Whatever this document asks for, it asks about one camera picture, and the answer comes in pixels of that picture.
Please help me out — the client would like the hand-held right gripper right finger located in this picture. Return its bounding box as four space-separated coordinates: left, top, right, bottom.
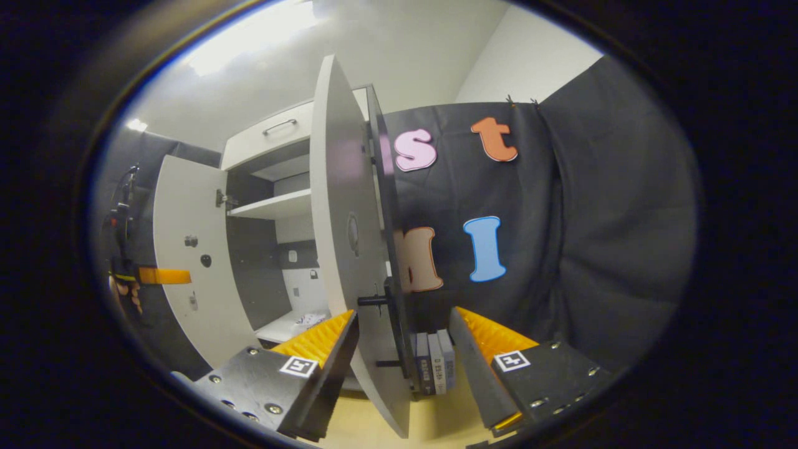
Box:
449 306 615 437

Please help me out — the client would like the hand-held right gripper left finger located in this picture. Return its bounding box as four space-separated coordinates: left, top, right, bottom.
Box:
193 310 360 442

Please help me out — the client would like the white shoe cabinet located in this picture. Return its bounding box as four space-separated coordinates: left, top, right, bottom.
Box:
221 87 384 350

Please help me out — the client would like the white cabinet shelf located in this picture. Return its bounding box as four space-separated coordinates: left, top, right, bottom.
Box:
228 188 312 220

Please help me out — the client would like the grey book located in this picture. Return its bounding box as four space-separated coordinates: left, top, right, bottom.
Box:
436 329 457 390

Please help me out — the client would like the white book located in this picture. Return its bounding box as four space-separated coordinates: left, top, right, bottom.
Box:
428 332 447 395

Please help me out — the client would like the black door handle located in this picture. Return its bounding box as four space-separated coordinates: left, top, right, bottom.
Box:
357 276 413 380

